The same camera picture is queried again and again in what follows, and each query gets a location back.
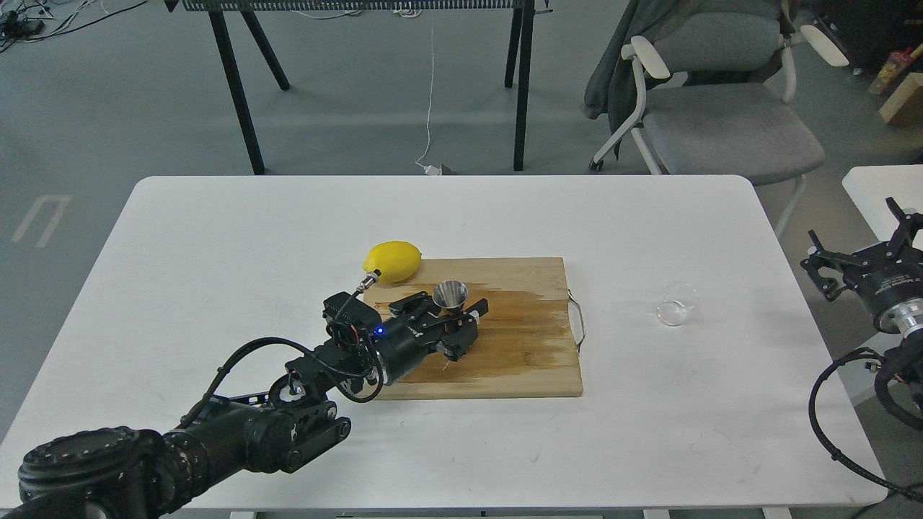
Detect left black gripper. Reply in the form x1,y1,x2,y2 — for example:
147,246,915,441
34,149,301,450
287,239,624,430
371,291,489,386

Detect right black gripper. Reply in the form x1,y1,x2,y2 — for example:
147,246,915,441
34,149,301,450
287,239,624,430
800,196,923,336

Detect steel jigger measuring cup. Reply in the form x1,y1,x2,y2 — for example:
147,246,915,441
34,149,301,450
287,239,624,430
432,280,469,314

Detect clear glass cup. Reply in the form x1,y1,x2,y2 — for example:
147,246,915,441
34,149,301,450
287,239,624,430
657,280,699,327

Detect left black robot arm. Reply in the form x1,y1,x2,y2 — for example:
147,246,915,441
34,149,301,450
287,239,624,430
9,270,489,518

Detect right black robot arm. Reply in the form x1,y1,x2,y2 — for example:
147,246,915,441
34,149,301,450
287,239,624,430
800,197,922,502

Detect yellow lemon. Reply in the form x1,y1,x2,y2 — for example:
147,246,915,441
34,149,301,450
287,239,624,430
363,241,422,285

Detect wooden cutting board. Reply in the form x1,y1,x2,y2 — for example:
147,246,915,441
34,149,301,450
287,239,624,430
363,257,583,400

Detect cardboard box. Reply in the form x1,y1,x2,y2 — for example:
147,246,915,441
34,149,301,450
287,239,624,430
879,72,922,127

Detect grey office chair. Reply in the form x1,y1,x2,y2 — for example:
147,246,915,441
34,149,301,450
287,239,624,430
589,11,848,236

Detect white hanging cable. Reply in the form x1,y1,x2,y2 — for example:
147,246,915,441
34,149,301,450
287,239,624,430
414,10,443,176

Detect black metal table frame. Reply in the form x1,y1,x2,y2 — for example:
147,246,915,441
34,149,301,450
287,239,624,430
164,0,555,175

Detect black floor cables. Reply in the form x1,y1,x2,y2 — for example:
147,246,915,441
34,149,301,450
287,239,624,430
0,0,149,51

